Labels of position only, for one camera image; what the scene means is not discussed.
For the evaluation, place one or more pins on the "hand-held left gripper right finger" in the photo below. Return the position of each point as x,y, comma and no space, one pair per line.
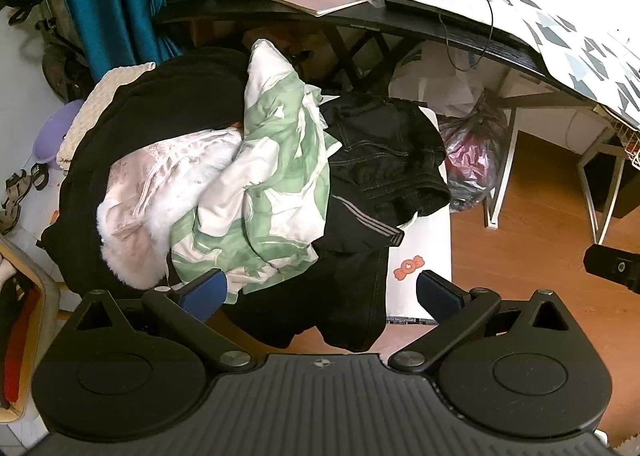
440,295

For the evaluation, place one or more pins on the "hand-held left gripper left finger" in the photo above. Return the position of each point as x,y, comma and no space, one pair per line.
205,292

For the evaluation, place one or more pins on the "black jeans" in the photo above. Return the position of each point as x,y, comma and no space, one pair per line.
385,151

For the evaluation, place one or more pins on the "pink fluffy garment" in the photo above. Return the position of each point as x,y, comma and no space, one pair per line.
145,196

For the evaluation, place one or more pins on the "plastic trash bag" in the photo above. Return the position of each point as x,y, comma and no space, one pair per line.
470,151

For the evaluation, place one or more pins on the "green and white garment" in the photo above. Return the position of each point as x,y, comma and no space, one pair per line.
280,161

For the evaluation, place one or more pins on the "wooden chair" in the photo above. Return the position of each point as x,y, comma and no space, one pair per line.
42,286

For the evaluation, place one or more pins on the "large black garment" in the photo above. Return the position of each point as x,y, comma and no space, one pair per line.
150,101

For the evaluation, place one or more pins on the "white paper bag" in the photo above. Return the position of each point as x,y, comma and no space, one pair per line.
430,86

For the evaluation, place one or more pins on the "cream knit towel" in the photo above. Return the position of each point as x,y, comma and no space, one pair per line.
90,106

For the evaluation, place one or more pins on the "purple basin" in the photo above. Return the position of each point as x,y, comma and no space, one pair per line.
55,131

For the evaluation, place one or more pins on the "geometric patterned tablecloth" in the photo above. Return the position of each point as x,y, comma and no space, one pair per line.
575,46

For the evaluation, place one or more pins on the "black desk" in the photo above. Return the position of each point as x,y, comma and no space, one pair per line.
250,7

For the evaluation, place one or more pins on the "teal curtain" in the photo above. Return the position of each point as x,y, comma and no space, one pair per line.
110,1

